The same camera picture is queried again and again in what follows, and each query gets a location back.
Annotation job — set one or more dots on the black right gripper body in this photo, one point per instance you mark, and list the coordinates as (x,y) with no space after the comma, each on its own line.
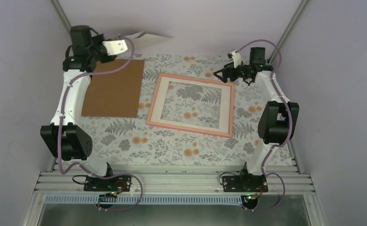
(236,76)

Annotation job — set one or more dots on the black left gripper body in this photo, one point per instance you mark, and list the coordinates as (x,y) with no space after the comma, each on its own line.
(95,52)

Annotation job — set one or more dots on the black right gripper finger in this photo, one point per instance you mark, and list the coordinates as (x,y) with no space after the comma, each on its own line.
(221,71)
(222,77)

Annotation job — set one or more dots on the white paper mat border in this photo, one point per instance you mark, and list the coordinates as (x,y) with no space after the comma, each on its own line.
(158,106)

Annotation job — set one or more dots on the sunset photo print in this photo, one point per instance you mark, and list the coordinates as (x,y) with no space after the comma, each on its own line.
(143,39)

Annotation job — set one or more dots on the brown cardboard backing board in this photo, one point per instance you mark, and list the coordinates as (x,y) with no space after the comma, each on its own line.
(116,94)

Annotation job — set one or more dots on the pink wooden picture frame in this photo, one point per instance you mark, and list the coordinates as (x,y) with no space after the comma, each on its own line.
(231,109)

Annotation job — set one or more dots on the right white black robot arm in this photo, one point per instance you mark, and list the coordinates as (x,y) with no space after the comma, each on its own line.
(276,125)

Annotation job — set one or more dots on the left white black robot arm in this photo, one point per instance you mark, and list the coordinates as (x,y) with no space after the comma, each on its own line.
(64,137)

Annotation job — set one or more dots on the floral patterned table mat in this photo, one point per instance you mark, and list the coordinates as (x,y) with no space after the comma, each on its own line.
(130,141)

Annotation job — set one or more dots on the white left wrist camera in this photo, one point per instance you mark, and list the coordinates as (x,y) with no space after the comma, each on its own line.
(115,47)

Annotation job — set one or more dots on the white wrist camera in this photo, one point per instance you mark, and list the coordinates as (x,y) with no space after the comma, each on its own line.
(235,57)
(115,47)

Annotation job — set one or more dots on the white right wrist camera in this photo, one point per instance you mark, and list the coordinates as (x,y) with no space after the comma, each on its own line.
(235,57)

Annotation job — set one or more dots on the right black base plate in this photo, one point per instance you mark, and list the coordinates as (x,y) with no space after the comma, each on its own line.
(251,184)

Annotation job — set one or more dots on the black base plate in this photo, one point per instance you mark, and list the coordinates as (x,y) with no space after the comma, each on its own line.
(117,184)
(251,184)

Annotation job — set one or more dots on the aluminium mounting rail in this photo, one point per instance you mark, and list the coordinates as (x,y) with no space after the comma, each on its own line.
(164,179)

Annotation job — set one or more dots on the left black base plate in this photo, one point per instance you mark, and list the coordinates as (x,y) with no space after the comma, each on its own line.
(117,184)

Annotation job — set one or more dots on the grey slotted cable duct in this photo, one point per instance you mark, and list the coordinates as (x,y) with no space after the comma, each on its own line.
(148,199)

